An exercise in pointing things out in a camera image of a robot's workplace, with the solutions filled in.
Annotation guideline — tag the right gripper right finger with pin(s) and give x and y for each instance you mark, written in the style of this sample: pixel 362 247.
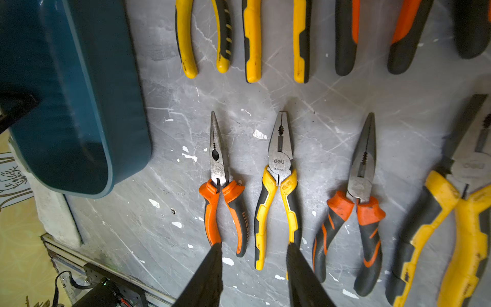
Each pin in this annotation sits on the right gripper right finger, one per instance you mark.
pixel 304 287

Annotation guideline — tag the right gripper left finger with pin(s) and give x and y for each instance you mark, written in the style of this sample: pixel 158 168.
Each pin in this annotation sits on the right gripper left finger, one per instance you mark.
pixel 206 286

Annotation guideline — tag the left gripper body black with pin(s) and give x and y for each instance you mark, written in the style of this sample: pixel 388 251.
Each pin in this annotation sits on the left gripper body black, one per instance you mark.
pixel 15 109

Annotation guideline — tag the teal plastic storage box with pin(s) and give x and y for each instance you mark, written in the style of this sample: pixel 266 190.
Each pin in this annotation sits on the teal plastic storage box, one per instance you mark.
pixel 75 61

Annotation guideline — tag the small orange black pliers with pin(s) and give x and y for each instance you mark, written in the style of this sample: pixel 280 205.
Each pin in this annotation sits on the small orange black pliers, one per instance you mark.
pixel 358 196

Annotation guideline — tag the yellow pliers silver head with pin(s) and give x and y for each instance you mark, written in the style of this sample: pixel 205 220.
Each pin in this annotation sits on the yellow pliers silver head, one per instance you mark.
pixel 279 175

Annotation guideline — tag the yellow wide handle pliers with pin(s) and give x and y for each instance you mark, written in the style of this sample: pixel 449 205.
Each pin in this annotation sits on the yellow wide handle pliers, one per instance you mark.
pixel 460 183

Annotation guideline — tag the yellow black striped pliers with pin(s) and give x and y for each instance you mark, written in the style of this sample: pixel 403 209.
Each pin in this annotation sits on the yellow black striped pliers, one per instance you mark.
pixel 183 13

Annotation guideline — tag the orange grey pliers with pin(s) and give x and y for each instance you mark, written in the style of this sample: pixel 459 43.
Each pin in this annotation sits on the orange grey pliers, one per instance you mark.
pixel 409 28

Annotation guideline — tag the white green work glove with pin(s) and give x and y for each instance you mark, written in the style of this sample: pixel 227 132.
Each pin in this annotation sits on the white green work glove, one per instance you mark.
pixel 55 215

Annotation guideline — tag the aluminium front rail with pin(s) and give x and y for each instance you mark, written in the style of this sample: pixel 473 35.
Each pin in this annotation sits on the aluminium front rail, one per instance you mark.
pixel 90 283

